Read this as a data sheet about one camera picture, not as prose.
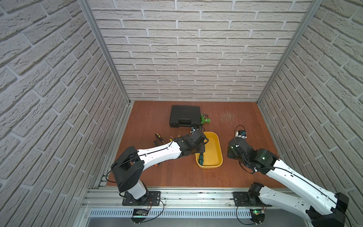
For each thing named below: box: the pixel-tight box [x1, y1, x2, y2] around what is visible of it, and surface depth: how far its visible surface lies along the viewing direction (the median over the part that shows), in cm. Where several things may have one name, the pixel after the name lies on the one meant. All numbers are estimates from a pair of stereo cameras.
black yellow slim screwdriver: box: [154, 132, 166, 145], surface depth 99 cm
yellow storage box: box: [195, 131, 224, 169], surface depth 91 cm
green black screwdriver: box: [198, 152, 204, 166], surface depth 87 cm
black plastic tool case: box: [169, 104, 201, 128], surface depth 104 cm
